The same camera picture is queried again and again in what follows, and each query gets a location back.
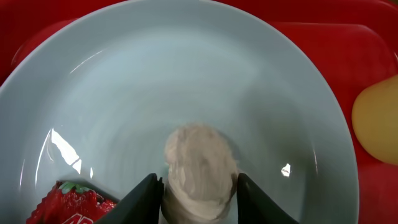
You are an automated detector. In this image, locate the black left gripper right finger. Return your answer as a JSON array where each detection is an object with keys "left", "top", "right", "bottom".
[{"left": 236, "top": 173, "right": 299, "bottom": 224}]

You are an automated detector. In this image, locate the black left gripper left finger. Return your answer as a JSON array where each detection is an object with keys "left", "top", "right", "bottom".
[{"left": 95, "top": 173, "right": 164, "bottom": 224}]

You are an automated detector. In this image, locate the white paper tissue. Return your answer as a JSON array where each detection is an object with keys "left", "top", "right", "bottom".
[{"left": 161, "top": 123, "right": 239, "bottom": 223}]

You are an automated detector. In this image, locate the red snack wrapper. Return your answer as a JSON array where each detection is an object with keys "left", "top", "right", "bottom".
[{"left": 26, "top": 181, "right": 117, "bottom": 224}]

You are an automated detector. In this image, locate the yellow plastic cup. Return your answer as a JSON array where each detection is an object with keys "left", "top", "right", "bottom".
[{"left": 351, "top": 75, "right": 397, "bottom": 165}]

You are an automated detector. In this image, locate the light blue plate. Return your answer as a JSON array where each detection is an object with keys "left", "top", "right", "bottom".
[{"left": 1, "top": 1, "right": 359, "bottom": 223}]

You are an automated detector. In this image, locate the red plastic tray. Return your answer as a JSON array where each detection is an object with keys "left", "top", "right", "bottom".
[{"left": 1, "top": 0, "right": 397, "bottom": 223}]

